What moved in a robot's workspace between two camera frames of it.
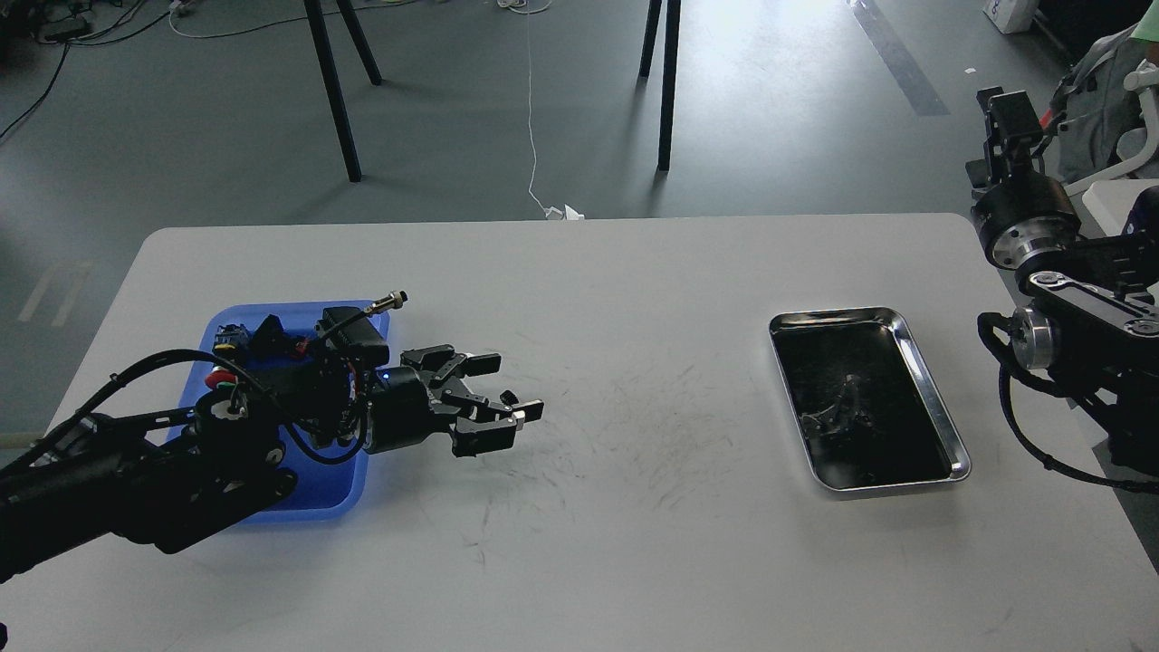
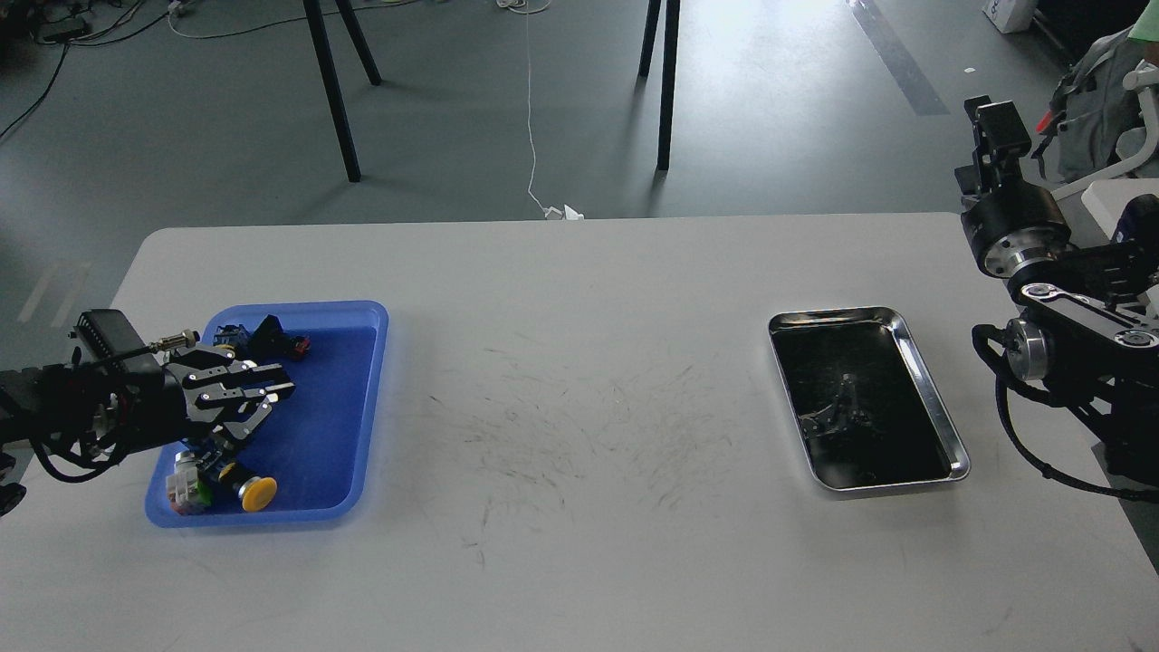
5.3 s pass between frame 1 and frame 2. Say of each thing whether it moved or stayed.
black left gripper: moved
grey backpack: stayed
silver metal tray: stayed
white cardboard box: stayed
